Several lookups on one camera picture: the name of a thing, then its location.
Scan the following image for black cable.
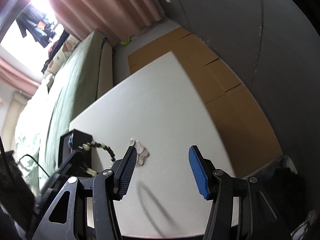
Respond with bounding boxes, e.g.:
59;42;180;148
19;154;50;180

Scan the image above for hanging dark clothes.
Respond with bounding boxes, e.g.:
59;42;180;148
15;4;65;48

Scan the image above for black bag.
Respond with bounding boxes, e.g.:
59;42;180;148
260;155;320;240

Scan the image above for black jewelry box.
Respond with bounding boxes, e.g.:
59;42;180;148
59;129;93;178

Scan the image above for white crumpled object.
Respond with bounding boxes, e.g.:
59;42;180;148
291;210;317;240

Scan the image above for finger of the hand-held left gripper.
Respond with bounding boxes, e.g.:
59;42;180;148
40;145;84;198

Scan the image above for floral pillow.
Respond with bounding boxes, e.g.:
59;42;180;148
47;35;83;75

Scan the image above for clothes pile on windowsill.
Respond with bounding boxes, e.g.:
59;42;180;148
41;29;70;73

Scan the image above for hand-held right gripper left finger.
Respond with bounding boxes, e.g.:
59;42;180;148
32;145;138;240

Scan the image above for narrow pink curtain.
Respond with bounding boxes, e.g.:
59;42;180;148
0;57;40;97

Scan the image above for bed with green sheet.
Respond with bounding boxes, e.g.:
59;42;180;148
14;30;114;175

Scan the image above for flattened cardboard sheets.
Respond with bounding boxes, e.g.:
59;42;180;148
127;26;284;179

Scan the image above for grey wardrobe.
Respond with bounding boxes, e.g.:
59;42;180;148
145;0;320;165

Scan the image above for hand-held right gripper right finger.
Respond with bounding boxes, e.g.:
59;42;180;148
189;145;292;240

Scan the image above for light green quilt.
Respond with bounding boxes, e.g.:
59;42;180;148
14;127;42;183

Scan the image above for dark and pale bead bracelet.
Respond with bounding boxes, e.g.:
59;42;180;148
79;141;117;177

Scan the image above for wide pink curtain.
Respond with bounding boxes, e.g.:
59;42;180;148
46;0;165;45

